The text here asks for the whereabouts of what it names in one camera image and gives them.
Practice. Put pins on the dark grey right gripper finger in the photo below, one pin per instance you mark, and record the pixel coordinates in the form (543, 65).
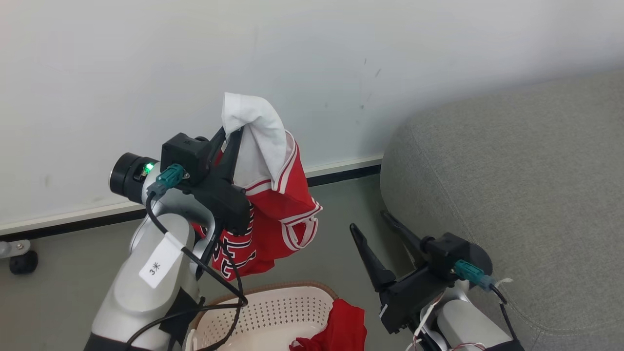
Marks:
(375, 265)
(407, 235)

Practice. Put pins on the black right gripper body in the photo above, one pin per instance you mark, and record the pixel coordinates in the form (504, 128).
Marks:
(414, 292)

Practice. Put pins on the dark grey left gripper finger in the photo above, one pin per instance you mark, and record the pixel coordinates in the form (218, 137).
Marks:
(233, 156)
(218, 144)

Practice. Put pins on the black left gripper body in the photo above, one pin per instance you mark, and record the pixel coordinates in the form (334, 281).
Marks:
(229, 204)

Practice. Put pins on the red white basketball jersey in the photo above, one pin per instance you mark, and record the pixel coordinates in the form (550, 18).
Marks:
(282, 204)

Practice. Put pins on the plain red garment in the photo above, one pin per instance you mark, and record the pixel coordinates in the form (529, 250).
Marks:
(346, 326)

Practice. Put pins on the cream perforated laundry basket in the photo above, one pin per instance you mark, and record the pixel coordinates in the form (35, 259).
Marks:
(273, 312)

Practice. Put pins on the grey fabric sofa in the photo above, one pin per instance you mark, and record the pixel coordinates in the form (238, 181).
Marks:
(536, 185)

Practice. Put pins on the black caster wheel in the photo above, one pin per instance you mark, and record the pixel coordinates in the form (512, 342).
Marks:
(23, 262)

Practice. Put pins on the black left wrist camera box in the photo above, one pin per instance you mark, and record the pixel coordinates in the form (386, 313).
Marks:
(185, 153)

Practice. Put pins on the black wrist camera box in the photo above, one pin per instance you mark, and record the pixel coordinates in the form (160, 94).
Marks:
(446, 251)
(185, 153)

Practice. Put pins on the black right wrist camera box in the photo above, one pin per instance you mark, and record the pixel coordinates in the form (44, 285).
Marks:
(446, 251)

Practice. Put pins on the black white wall baseboard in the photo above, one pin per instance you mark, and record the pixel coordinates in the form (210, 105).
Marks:
(341, 172)

